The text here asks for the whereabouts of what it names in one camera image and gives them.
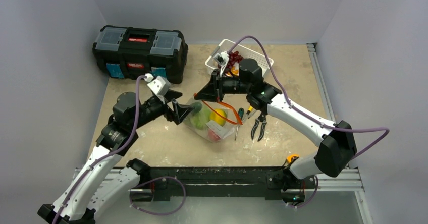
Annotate dark green cucumber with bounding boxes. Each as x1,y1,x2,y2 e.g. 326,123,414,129
190,102,203,115

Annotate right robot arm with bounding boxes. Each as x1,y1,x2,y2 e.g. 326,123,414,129
194,59,357,187

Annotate red grape bunch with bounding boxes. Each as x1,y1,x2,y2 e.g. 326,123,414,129
224,51,243,76

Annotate black pliers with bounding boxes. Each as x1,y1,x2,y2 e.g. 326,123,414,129
250,113,267,141

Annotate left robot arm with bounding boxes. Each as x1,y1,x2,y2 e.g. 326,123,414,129
37,90,192,223

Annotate yellow handled screwdriver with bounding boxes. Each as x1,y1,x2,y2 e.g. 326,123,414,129
245,106,254,117

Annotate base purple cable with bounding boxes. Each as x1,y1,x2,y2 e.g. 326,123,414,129
129,176,186,216

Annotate green handled screwdriver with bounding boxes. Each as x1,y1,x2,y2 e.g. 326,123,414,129
234,107,245,141

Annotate green cabbage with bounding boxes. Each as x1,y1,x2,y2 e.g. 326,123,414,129
190,110,211,130

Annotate black plastic toolbox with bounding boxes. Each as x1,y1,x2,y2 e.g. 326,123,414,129
92,25,188,84

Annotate yellow tape measure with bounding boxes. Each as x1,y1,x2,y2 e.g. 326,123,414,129
286,154,299,164

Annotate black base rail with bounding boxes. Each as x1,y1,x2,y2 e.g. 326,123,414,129
143,166,315,203

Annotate clear zip top bag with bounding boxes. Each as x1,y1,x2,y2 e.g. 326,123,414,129
184,98,243,142

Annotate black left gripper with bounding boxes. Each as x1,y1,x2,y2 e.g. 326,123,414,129
130,89,194,130

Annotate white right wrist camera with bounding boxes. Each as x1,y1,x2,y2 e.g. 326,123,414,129
213,51,229,68

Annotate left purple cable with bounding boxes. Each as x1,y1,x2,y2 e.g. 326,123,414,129
51,75,149,224

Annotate white plastic basket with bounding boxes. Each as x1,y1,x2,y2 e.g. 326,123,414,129
204,39,271,79

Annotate pink peach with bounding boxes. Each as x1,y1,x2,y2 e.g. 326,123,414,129
207,129,221,142

